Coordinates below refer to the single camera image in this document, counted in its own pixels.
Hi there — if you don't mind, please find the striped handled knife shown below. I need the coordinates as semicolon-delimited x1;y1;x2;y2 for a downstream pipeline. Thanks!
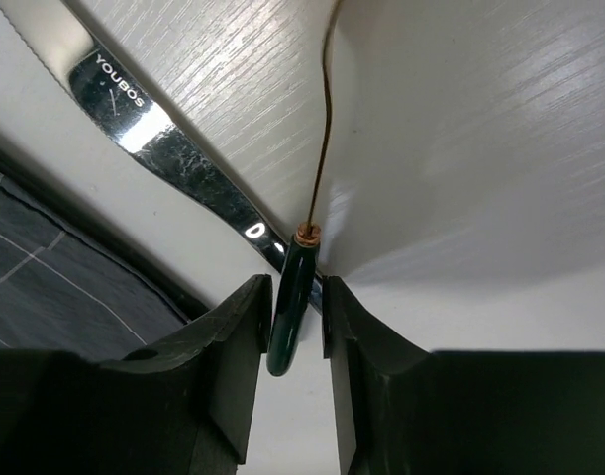
0;0;328;318

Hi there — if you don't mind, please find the dark checked cloth placemat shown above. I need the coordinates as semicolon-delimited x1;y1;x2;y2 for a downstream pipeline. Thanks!
0;161;207;360

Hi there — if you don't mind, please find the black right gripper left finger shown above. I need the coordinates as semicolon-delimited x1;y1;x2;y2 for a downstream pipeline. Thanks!
0;274;272;474

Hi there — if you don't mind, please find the green handled gold fork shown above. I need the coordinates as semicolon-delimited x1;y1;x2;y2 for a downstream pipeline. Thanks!
266;1;343;377

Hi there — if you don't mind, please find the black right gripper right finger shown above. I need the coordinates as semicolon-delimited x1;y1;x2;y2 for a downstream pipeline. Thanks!
322;276;605;474

